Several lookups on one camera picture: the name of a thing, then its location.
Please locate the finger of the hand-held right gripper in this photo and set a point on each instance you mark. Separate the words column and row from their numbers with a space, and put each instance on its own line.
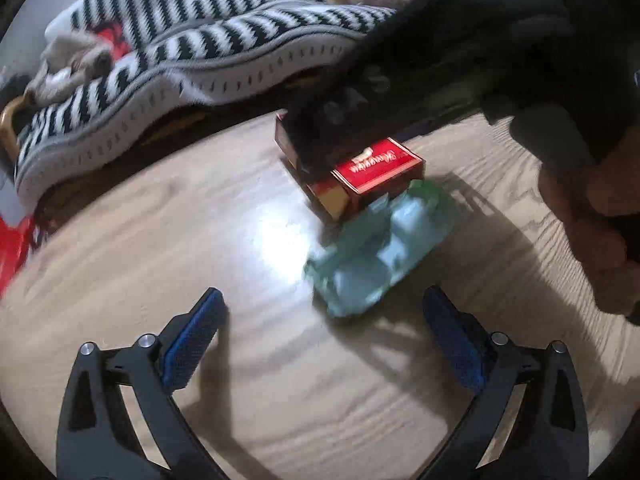
column 350, row 120

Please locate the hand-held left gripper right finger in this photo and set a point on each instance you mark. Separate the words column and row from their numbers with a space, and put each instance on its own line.
column 455, row 340

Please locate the beige crumpled cloth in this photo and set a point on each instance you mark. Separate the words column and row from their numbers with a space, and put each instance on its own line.
column 70, row 67

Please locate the person's right hand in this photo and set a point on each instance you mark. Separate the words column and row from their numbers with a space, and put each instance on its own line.
column 600, row 240

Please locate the pale green plastic tray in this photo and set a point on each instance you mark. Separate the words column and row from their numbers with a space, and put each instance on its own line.
column 380, row 255

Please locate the black white striped blanket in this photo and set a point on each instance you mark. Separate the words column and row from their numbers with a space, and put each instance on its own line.
column 200, row 60

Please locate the light wooden table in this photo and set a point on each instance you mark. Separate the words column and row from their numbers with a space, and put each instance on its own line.
column 175, row 230

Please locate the red cloth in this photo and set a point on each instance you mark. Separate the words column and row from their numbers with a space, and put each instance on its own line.
column 12, row 250

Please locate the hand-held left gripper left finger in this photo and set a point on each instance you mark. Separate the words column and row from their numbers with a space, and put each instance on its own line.
column 192, row 342

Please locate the red gold cardboard box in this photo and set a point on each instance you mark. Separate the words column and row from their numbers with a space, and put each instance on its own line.
column 380, row 172

